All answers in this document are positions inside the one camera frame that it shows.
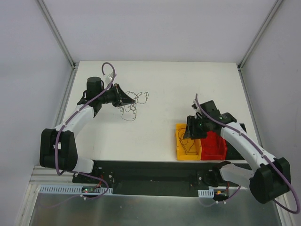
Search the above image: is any dark wire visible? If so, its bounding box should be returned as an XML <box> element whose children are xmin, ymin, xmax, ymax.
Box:
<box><xmin>176</xmin><ymin>127</ymin><xmax>199</xmax><ymax>157</ymax></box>

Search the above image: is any red wire bundle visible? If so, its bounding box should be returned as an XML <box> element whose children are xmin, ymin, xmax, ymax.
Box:
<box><xmin>117</xmin><ymin>90</ymin><xmax>149</xmax><ymax>122</ymax></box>

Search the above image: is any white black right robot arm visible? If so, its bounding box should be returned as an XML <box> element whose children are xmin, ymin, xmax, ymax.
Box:
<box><xmin>184</xmin><ymin>100</ymin><xmax>292</xmax><ymax>204</ymax></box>

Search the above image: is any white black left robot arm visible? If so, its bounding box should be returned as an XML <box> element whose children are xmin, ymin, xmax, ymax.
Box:
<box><xmin>40</xmin><ymin>77</ymin><xmax>135</xmax><ymax>183</ymax></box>

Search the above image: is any yellow plastic bin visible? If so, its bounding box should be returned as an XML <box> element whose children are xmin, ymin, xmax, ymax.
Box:
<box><xmin>175</xmin><ymin>124</ymin><xmax>202</xmax><ymax>161</ymax></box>

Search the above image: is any red plastic bin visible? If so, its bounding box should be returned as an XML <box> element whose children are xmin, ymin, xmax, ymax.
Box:
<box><xmin>201</xmin><ymin>131</ymin><xmax>227</xmax><ymax>161</ymax></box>

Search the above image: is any black plastic bin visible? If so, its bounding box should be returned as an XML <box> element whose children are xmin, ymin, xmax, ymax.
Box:
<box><xmin>224</xmin><ymin>123</ymin><xmax>250</xmax><ymax>161</ymax></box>

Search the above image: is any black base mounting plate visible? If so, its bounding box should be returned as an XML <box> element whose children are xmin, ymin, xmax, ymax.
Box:
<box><xmin>72</xmin><ymin>161</ymin><xmax>215</xmax><ymax>197</ymax></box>

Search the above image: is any metal front panel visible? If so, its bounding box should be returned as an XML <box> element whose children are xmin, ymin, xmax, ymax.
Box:
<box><xmin>30</xmin><ymin>189</ymin><xmax>282</xmax><ymax>226</ymax></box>

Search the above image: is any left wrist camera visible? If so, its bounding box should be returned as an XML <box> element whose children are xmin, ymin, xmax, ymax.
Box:
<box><xmin>103</xmin><ymin>72</ymin><xmax>114</xmax><ymax>88</ymax></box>

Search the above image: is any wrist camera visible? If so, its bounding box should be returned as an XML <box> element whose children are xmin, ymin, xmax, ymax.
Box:
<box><xmin>103</xmin><ymin>72</ymin><xmax>114</xmax><ymax>88</ymax></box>
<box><xmin>191</xmin><ymin>100</ymin><xmax>198</xmax><ymax>111</ymax></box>

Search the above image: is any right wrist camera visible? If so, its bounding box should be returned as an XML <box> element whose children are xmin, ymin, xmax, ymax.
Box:
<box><xmin>191</xmin><ymin>100</ymin><xmax>198</xmax><ymax>111</ymax></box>

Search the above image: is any right white cable duct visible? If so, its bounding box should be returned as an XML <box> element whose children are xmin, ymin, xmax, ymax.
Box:
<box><xmin>198</xmin><ymin>189</ymin><xmax>214</xmax><ymax>198</ymax></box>

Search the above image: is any white cable duct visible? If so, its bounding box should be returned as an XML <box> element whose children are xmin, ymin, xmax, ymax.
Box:
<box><xmin>40</xmin><ymin>185</ymin><xmax>113</xmax><ymax>195</ymax></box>
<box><xmin>198</xmin><ymin>189</ymin><xmax>214</xmax><ymax>198</ymax></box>

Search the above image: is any left aluminium frame post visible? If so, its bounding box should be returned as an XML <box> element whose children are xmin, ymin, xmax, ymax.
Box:
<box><xmin>35</xmin><ymin>0</ymin><xmax>76</xmax><ymax>69</ymax></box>

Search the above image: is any aluminium frame post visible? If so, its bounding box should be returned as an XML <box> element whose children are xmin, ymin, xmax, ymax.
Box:
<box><xmin>238</xmin><ymin>0</ymin><xmax>284</xmax><ymax>71</ymax></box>
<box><xmin>35</xmin><ymin>0</ymin><xmax>76</xmax><ymax>69</ymax></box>

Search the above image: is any left white cable duct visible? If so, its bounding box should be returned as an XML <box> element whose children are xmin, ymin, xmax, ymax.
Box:
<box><xmin>40</xmin><ymin>185</ymin><xmax>113</xmax><ymax>195</ymax></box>

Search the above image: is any right aluminium frame post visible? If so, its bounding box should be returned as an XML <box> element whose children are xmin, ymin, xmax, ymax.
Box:
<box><xmin>238</xmin><ymin>0</ymin><xmax>284</xmax><ymax>71</ymax></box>

